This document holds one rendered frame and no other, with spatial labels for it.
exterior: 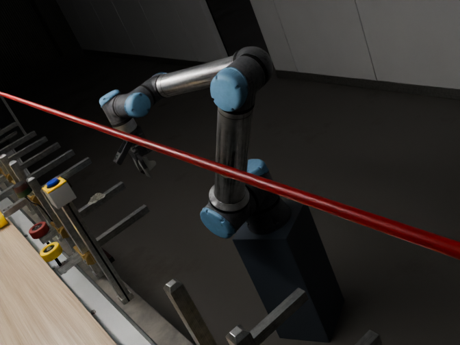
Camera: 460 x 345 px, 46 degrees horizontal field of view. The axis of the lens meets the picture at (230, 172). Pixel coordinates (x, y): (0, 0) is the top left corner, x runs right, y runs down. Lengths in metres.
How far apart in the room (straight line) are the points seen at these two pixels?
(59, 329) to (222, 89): 0.87
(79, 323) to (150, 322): 0.28
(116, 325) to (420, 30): 2.80
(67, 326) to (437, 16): 2.96
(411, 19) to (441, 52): 0.30
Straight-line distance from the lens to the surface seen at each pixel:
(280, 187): 0.35
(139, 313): 1.95
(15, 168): 2.56
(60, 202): 1.80
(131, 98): 2.01
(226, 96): 1.57
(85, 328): 1.68
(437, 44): 3.91
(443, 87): 4.06
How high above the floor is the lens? 1.82
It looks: 27 degrees down
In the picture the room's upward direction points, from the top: 24 degrees counter-clockwise
